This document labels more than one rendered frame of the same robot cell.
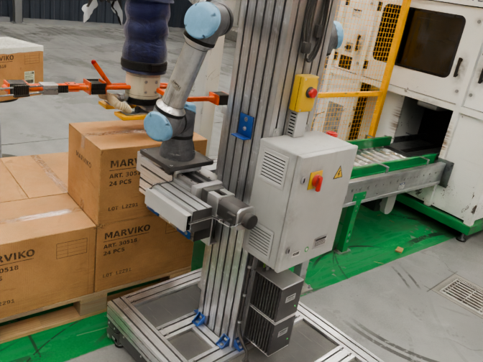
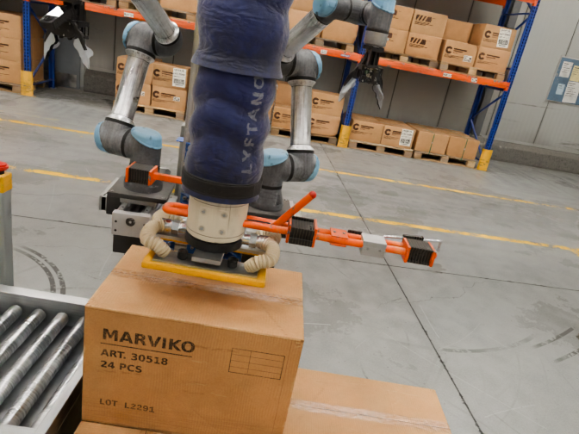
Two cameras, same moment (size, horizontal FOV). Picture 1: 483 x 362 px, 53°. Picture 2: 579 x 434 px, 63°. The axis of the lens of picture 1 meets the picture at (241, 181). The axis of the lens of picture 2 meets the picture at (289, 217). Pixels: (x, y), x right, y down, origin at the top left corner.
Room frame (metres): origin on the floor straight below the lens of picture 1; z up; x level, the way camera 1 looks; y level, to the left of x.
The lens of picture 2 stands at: (3.30, 1.53, 1.71)
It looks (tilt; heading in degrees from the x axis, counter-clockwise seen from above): 21 degrees down; 219
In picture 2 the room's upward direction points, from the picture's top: 11 degrees clockwise
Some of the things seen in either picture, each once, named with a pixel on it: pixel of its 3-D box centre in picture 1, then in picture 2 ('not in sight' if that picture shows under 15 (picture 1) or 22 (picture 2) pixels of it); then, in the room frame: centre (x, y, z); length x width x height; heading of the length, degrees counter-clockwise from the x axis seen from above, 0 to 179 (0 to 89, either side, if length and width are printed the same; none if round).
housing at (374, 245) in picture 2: (48, 88); (372, 244); (2.12, 0.92, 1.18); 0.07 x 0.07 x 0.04; 41
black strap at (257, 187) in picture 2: (144, 63); (222, 178); (2.42, 0.57, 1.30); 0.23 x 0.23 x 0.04
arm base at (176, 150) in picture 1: (177, 143); (266, 193); (1.91, 0.29, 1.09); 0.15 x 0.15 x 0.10
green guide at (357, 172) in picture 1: (381, 169); not in sight; (3.46, -1.02, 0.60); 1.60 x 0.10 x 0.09; 131
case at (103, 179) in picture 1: (136, 166); (201, 339); (2.42, 0.57, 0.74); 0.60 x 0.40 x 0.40; 132
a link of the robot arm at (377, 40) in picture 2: not in sight; (376, 40); (1.88, 0.62, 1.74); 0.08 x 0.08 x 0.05
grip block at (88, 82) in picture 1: (95, 86); (301, 231); (2.26, 0.76, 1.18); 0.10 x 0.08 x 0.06; 41
